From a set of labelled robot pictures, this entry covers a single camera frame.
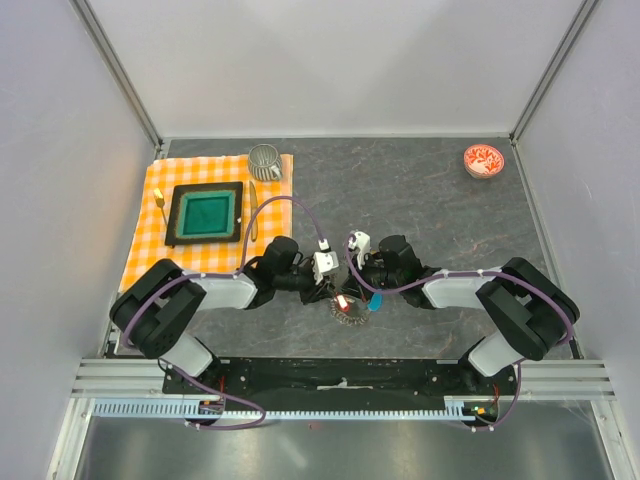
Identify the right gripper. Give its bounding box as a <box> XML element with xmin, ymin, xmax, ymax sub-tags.
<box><xmin>338</xmin><ymin>250</ymin><xmax>403</xmax><ymax>302</ymax></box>

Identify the red key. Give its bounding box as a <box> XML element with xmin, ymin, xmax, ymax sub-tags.
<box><xmin>336</xmin><ymin>295</ymin><xmax>350</xmax><ymax>312</ymax></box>

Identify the blue keyring with metal rings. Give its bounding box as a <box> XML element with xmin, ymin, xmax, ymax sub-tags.
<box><xmin>329</xmin><ymin>293</ymin><xmax>382</xmax><ymax>326</ymax></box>

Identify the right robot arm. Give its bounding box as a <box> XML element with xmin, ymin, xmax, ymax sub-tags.
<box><xmin>344</xmin><ymin>231</ymin><xmax>580</xmax><ymax>394</ymax></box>

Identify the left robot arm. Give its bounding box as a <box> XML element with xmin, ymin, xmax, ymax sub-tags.
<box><xmin>109</xmin><ymin>236</ymin><xmax>339</xmax><ymax>393</ymax></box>

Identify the orange checkered cloth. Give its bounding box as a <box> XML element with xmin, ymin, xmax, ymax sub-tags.
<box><xmin>118</xmin><ymin>154</ymin><xmax>294</xmax><ymax>293</ymax></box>

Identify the grey striped mug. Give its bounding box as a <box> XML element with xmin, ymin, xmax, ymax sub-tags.
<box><xmin>248</xmin><ymin>144</ymin><xmax>283</xmax><ymax>182</ymax></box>

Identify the green square plate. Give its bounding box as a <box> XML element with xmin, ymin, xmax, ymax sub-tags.
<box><xmin>165</xmin><ymin>182</ymin><xmax>244</xmax><ymax>248</ymax></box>

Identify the red patterned bowl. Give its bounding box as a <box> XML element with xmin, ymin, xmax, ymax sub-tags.
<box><xmin>463</xmin><ymin>144</ymin><xmax>505</xmax><ymax>179</ymax></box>

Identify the gold fork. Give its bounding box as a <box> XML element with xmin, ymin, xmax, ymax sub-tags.
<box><xmin>153</xmin><ymin>188</ymin><xmax>168</xmax><ymax>225</ymax></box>

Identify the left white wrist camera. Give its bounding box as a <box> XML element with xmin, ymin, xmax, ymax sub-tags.
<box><xmin>313</xmin><ymin>239</ymin><xmax>339</xmax><ymax>284</ymax></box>

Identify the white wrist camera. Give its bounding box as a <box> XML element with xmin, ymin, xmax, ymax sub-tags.
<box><xmin>313</xmin><ymin>239</ymin><xmax>339</xmax><ymax>284</ymax></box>
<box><xmin>347</xmin><ymin>231</ymin><xmax>371</xmax><ymax>270</ymax></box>

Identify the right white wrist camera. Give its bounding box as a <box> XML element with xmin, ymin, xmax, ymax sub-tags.
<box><xmin>347</xmin><ymin>231</ymin><xmax>371</xmax><ymax>270</ymax></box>

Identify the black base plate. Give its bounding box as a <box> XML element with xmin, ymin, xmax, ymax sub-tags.
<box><xmin>158</xmin><ymin>357</ymin><xmax>517</xmax><ymax>413</ymax></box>

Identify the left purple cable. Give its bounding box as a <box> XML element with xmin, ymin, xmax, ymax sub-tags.
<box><xmin>119</xmin><ymin>195</ymin><xmax>331</xmax><ymax>431</ymax></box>

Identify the wooden handled knife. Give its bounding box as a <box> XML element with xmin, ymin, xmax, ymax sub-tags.
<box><xmin>249</xmin><ymin>181</ymin><xmax>258</xmax><ymax>242</ymax></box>

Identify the grey cable duct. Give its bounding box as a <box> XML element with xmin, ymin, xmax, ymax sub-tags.
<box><xmin>93</xmin><ymin>398</ymin><xmax>475</xmax><ymax>422</ymax></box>

